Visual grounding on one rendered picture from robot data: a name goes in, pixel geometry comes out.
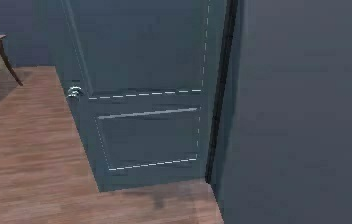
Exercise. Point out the dark grey-blue room door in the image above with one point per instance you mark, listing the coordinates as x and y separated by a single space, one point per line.
144 66

